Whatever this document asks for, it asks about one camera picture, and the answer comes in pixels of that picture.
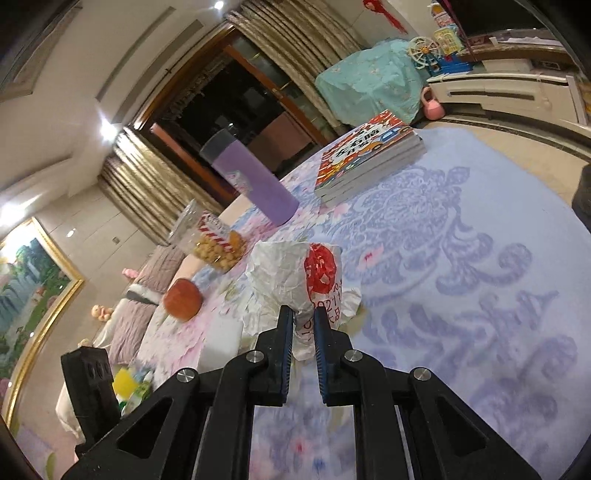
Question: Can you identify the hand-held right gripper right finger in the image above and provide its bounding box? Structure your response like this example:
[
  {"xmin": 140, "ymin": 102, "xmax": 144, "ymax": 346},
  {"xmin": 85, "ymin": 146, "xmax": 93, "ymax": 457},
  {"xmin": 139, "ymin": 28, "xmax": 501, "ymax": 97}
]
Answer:
[{"xmin": 313, "ymin": 306, "xmax": 542, "ymax": 480}]

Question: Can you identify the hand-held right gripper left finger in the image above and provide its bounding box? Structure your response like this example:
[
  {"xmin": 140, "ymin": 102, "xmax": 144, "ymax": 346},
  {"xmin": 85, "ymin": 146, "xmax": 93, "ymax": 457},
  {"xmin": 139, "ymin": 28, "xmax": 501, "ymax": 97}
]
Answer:
[{"xmin": 62, "ymin": 305, "xmax": 295, "ymax": 480}]

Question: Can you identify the white and red plastic bag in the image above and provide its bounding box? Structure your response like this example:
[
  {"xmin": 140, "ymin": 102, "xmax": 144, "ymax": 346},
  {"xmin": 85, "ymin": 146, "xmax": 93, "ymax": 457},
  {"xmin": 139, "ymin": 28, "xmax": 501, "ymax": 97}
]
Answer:
[{"xmin": 244, "ymin": 240, "xmax": 363, "ymax": 363}]

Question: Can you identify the yellow packet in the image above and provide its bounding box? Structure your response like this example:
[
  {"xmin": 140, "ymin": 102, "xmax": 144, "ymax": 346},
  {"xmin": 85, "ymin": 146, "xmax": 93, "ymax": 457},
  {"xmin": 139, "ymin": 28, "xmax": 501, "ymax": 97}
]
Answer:
[{"xmin": 113, "ymin": 368, "xmax": 139, "ymax": 398}]

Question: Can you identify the pale sofa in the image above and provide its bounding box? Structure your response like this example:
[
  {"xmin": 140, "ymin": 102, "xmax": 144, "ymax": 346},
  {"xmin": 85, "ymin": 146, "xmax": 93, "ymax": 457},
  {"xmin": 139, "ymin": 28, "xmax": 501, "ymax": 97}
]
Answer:
[{"xmin": 54, "ymin": 244, "xmax": 197, "ymax": 446}]

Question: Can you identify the green white bottle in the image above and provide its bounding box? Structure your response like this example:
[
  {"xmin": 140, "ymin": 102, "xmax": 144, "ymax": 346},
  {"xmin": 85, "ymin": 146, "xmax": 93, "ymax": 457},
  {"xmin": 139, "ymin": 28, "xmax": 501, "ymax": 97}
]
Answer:
[{"xmin": 122, "ymin": 369, "xmax": 154, "ymax": 412}]

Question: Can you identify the white box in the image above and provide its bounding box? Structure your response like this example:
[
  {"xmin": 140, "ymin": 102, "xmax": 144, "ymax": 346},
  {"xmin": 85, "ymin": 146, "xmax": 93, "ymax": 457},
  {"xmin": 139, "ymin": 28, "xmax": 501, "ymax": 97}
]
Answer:
[{"xmin": 202, "ymin": 318, "xmax": 245, "ymax": 371}]

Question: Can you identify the mauve ribbed cushion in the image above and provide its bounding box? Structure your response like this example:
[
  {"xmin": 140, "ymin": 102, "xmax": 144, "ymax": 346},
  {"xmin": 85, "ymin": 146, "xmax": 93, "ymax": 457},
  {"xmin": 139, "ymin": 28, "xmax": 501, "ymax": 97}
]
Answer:
[
  {"xmin": 137, "ymin": 244, "xmax": 186, "ymax": 297},
  {"xmin": 107, "ymin": 295, "xmax": 160, "ymax": 366}
]

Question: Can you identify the gold framed painting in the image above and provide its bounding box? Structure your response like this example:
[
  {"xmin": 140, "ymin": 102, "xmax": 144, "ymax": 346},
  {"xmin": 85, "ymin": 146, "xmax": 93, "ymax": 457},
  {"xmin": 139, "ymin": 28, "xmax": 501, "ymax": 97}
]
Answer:
[{"xmin": 0, "ymin": 217, "xmax": 86, "ymax": 431}]

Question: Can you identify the red apple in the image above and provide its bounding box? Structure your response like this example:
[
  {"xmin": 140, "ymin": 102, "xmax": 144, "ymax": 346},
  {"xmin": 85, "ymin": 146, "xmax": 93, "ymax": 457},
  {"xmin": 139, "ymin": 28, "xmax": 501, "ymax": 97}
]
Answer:
[{"xmin": 163, "ymin": 277, "xmax": 204, "ymax": 322}]

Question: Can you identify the clear snack tub striped label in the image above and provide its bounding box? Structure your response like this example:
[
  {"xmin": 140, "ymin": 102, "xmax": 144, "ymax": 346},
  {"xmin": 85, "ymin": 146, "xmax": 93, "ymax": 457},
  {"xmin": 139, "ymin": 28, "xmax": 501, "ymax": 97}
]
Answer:
[{"xmin": 167, "ymin": 198, "xmax": 246, "ymax": 276}]

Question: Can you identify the lilac patterned tablecloth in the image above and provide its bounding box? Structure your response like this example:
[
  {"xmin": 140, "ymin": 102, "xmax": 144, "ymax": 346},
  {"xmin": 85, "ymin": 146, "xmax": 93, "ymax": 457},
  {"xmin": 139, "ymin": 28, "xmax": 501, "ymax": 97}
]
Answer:
[{"xmin": 139, "ymin": 124, "xmax": 591, "ymax": 480}]

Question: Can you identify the purple bottle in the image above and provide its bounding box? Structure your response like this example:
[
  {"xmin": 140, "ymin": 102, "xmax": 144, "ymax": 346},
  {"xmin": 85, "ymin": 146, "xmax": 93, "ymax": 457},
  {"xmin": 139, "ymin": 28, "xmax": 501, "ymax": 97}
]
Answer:
[{"xmin": 200, "ymin": 128, "xmax": 301, "ymax": 228}]

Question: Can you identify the beige striped curtain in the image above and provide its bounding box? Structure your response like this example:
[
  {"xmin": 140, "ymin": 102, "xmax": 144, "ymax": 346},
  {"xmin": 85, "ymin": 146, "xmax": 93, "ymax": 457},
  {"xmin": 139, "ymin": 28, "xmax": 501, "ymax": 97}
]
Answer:
[
  {"xmin": 100, "ymin": 127, "xmax": 223, "ymax": 246},
  {"xmin": 225, "ymin": 0, "xmax": 366, "ymax": 140}
]

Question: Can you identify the colourful cover picture book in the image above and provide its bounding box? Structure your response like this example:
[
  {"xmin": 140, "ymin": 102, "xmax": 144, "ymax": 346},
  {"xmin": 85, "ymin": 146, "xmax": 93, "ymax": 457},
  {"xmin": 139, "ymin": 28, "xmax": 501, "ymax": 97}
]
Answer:
[{"xmin": 314, "ymin": 111, "xmax": 417, "ymax": 195}]

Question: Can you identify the pink cloth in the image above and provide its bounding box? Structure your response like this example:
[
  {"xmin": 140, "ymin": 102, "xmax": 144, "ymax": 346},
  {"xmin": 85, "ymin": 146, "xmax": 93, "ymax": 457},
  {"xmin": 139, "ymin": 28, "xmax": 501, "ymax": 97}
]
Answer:
[{"xmin": 262, "ymin": 113, "xmax": 320, "ymax": 154}]

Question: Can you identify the wooden framed glass door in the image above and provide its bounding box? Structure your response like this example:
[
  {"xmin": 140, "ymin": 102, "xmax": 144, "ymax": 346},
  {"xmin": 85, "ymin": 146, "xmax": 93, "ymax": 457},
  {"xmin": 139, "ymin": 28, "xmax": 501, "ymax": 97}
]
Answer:
[{"xmin": 131, "ymin": 31, "xmax": 334, "ymax": 205}]

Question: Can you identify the pink kettlebell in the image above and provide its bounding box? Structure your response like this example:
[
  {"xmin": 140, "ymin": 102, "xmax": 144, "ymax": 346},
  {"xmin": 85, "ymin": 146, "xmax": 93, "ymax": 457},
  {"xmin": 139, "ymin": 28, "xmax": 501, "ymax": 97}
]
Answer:
[{"xmin": 420, "ymin": 87, "xmax": 447, "ymax": 121}]

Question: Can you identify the teal floral cover cloth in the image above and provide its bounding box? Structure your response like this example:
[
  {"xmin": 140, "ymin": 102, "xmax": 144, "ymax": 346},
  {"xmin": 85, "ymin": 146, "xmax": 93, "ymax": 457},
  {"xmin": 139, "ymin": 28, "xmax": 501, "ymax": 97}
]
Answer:
[{"xmin": 315, "ymin": 39, "xmax": 428, "ymax": 129}]

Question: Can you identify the blue toy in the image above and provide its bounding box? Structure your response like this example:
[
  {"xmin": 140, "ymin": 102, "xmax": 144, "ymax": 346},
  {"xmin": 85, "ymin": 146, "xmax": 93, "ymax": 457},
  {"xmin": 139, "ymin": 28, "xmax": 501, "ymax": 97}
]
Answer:
[{"xmin": 429, "ymin": 56, "xmax": 474, "ymax": 77}]

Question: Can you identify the ferris wheel toy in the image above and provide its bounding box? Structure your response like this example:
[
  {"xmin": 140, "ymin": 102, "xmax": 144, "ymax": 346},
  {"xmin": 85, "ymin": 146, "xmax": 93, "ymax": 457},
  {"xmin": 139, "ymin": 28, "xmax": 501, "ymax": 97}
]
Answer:
[{"xmin": 408, "ymin": 35, "xmax": 442, "ymax": 73}]

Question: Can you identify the white television cabinet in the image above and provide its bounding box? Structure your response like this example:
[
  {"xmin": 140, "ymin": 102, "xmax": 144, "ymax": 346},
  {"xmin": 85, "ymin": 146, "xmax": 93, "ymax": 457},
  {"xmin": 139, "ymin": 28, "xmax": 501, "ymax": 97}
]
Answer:
[{"xmin": 427, "ymin": 32, "xmax": 591, "ymax": 126}]

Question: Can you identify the colourful toy house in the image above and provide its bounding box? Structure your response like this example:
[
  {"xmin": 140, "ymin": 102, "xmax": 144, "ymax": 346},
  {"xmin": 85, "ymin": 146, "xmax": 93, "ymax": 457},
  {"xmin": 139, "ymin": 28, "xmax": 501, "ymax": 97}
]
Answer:
[{"xmin": 429, "ymin": 2, "xmax": 463, "ymax": 54}]

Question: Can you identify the red hanging decoration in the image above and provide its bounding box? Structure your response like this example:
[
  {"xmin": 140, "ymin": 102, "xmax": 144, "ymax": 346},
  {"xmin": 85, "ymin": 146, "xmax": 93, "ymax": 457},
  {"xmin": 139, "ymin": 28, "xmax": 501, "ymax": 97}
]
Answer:
[{"xmin": 362, "ymin": 0, "xmax": 408, "ymax": 34}]

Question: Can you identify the black television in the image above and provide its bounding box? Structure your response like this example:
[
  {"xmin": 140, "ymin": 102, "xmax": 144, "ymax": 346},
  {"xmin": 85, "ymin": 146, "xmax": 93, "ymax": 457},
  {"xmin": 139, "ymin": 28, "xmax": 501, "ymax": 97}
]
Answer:
[{"xmin": 438, "ymin": 0, "xmax": 560, "ymax": 40}]

